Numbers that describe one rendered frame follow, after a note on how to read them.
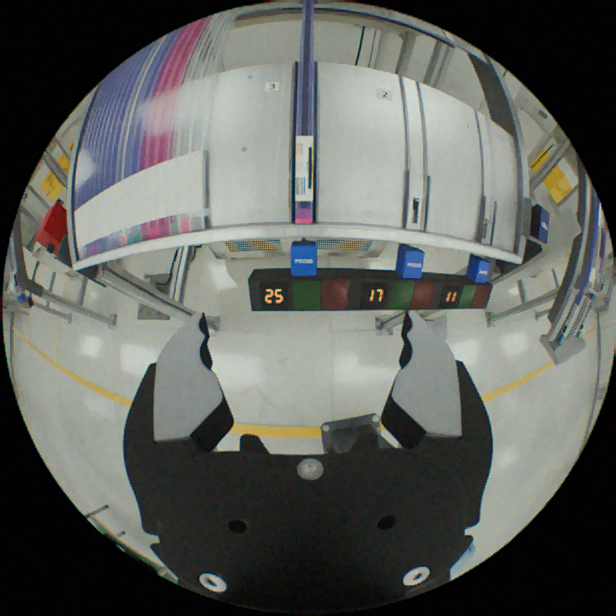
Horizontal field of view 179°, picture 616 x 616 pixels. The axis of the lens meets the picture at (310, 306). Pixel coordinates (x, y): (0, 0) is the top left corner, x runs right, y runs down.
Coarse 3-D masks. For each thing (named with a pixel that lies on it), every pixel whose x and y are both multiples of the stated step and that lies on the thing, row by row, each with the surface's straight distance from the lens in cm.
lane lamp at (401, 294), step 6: (396, 282) 25; (402, 282) 26; (408, 282) 26; (414, 282) 26; (396, 288) 26; (402, 288) 26; (408, 288) 26; (396, 294) 26; (402, 294) 26; (408, 294) 27; (390, 300) 26; (396, 300) 26; (402, 300) 27; (408, 300) 27; (390, 306) 26; (396, 306) 27; (402, 306) 27; (408, 306) 28
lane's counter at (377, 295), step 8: (368, 288) 25; (376, 288) 25; (384, 288) 25; (368, 296) 25; (376, 296) 25; (384, 296) 26; (360, 304) 25; (368, 304) 25; (376, 304) 26; (384, 304) 26
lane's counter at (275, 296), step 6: (264, 282) 24; (270, 282) 23; (276, 282) 23; (282, 282) 23; (264, 288) 24; (270, 288) 24; (276, 288) 24; (282, 288) 24; (264, 294) 24; (270, 294) 24; (276, 294) 24; (282, 294) 24; (264, 300) 24; (270, 300) 24; (276, 300) 24; (282, 300) 24; (264, 306) 25; (270, 306) 25; (276, 306) 25; (282, 306) 25
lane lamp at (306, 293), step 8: (296, 280) 23; (304, 280) 23; (312, 280) 23; (320, 280) 23; (296, 288) 24; (304, 288) 23; (312, 288) 24; (296, 296) 24; (304, 296) 24; (312, 296) 24; (296, 304) 24; (304, 304) 24; (312, 304) 24
